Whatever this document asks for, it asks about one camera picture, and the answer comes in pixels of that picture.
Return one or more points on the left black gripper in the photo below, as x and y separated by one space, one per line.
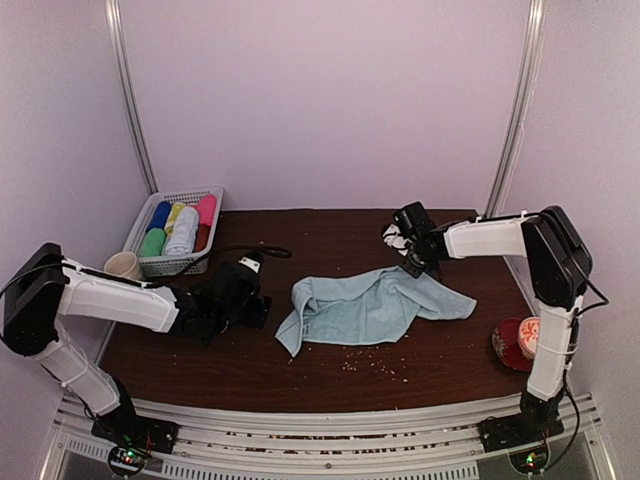
259 314

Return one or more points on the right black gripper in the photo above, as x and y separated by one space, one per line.
414 269

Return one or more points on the light blue towel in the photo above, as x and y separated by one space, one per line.
367 309
181 240

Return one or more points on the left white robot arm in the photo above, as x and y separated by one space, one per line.
50 285

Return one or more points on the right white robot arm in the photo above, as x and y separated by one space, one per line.
559 266

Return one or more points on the white plastic basket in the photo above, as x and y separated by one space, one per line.
164 266

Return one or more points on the dark red rolled towel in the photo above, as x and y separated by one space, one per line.
202 237

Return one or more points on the pink rolled towel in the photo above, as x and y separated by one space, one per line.
206 208

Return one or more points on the green rolled towel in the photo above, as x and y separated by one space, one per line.
153 243

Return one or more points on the yellow rolled towel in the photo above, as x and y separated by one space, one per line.
176 209

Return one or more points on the blue rolled towel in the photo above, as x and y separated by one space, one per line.
160 216

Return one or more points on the beige plastic cup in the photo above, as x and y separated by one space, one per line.
124 264

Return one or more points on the red floral bowl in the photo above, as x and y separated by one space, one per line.
505 346

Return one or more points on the orange white patterned bowl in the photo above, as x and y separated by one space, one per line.
528 335

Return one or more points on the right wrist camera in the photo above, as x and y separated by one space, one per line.
411 224

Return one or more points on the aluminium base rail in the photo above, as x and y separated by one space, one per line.
423 443

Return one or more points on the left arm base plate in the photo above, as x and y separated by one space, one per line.
147 435

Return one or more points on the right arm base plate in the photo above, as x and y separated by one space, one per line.
511 431

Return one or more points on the right aluminium frame post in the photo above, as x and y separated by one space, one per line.
524 92

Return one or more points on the aluminium frame post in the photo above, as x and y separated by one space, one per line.
524 92
117 37

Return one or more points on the left aluminium frame post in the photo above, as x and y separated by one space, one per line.
117 37

